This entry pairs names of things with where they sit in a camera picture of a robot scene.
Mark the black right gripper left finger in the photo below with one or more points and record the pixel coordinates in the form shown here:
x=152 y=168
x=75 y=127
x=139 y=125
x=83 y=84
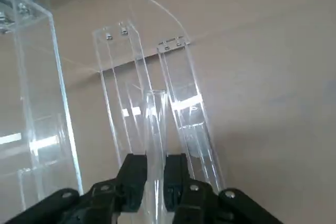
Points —
x=99 y=203

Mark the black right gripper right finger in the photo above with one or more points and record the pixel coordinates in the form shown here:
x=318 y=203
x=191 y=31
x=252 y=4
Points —
x=199 y=203

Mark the clear glass thermometer tube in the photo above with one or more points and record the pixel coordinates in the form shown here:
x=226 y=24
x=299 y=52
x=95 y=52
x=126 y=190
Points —
x=155 y=134

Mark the clear acrylic rack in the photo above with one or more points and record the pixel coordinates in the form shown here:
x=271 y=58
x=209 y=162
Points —
x=39 y=77

